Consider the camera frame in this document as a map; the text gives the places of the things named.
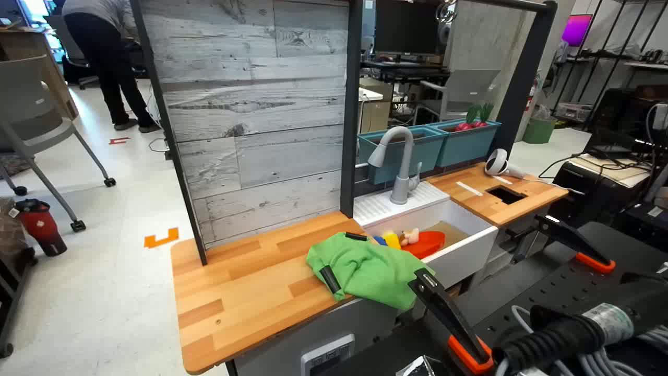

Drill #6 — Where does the grey faucet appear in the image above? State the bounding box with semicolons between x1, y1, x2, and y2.
366;124;424;207

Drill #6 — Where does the wooden board with cutout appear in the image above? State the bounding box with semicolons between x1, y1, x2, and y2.
424;161;569;229

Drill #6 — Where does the green bucket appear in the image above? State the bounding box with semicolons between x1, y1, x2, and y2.
521;113;558;146

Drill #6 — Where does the red-orange bowl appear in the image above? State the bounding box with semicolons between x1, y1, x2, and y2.
401;228;448;261

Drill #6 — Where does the black frame post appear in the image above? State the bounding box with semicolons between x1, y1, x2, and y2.
127;0;209;267
489;0;560;159
337;0;366;218

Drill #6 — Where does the grey wood-print backdrop panel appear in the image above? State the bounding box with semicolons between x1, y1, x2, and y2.
137;0;352;251

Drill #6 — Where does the person in dark trousers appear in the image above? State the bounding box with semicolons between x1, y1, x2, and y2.
57;0;163;136

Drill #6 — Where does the white sink basin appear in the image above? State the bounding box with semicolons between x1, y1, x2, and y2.
351;179;501;290

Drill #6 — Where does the yellow toy piece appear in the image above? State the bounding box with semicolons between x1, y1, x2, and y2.
373;229;405;253

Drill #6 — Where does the black clamp with orange handle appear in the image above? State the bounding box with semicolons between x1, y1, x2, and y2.
407;265;498;376
535;211;619;275

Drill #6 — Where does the black corrugated cable hose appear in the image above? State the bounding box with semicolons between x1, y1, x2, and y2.
498;314;609;376

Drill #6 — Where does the white round tape roll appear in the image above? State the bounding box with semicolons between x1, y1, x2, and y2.
483;146;511;177

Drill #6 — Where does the white stick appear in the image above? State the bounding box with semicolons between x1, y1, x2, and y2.
452;179;486;198

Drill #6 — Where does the purple lit monitor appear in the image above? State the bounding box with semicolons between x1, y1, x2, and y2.
560;12;594;50

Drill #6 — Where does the wooden kitchen countertop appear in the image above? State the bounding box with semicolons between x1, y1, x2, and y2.
168;211;371;376

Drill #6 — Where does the green towel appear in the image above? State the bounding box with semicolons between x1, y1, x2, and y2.
302;229;429;314

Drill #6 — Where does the grey office chair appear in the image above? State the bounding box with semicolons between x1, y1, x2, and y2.
0;53;118;233

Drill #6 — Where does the red bottle with black cap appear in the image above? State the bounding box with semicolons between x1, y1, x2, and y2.
13;197;71;259

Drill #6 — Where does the teal plastic bin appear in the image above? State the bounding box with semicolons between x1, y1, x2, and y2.
427;119;503;171
357;124;448;187

